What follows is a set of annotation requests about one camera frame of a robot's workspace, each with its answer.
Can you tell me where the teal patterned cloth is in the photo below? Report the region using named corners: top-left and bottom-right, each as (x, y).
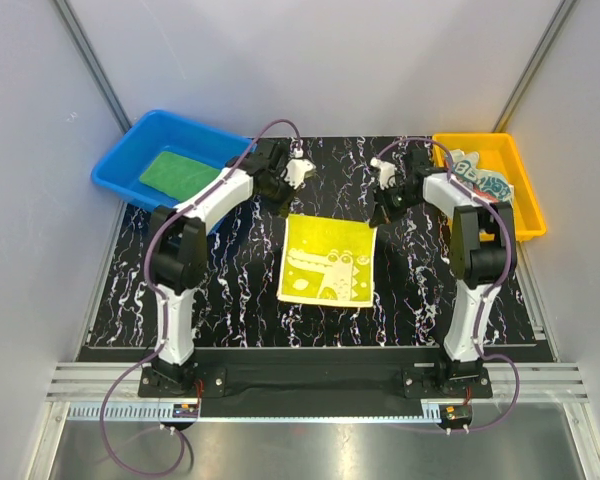
top-left (444, 149), bottom-right (514, 203)

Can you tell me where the yellow plastic bin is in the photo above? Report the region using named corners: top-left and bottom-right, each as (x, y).
top-left (433, 133), bottom-right (547, 242)

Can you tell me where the right power connector block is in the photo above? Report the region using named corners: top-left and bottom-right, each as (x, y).
top-left (441, 404), bottom-right (473, 424)

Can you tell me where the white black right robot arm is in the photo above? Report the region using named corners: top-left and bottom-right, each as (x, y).
top-left (369, 155), bottom-right (517, 397)

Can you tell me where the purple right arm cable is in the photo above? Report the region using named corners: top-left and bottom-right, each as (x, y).
top-left (377, 137), bottom-right (521, 434)

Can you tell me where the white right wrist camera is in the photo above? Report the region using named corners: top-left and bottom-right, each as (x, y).
top-left (370, 157), bottom-right (396, 190)

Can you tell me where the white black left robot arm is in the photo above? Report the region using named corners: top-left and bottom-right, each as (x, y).
top-left (143, 139), bottom-right (315, 396)

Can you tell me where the green microfiber towel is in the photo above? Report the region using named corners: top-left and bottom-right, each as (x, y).
top-left (139, 151), bottom-right (221, 203)

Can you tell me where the left power connector block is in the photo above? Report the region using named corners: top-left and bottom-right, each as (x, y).
top-left (172, 403), bottom-right (200, 421)

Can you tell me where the aluminium frame rail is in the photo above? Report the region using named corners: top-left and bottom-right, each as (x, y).
top-left (46, 342), bottom-right (588, 424)

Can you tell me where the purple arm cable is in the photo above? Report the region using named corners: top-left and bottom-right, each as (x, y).
top-left (99, 118), bottom-right (304, 474)
top-left (377, 137), bottom-right (521, 434)

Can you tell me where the blue plastic bin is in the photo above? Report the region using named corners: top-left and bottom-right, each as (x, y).
top-left (91, 110), bottom-right (254, 230)

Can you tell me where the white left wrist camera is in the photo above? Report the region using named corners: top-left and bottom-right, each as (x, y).
top-left (283, 146), bottom-right (316, 190)

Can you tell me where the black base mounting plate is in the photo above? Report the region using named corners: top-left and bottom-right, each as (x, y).
top-left (139, 347), bottom-right (493, 420)

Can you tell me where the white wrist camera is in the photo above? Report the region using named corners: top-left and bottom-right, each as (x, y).
top-left (370, 157), bottom-right (396, 190)
top-left (283, 146), bottom-right (316, 190)

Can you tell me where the power connector block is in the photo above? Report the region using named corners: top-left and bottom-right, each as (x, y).
top-left (441, 404), bottom-right (473, 424)
top-left (172, 403), bottom-right (200, 421)

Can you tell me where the yellow cloth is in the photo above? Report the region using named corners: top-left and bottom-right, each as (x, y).
top-left (277, 214), bottom-right (377, 308)

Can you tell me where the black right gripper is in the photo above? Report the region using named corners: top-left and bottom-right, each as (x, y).
top-left (370, 182), bottom-right (421, 228)

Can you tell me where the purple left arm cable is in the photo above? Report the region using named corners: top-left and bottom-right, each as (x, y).
top-left (99, 118), bottom-right (304, 474)

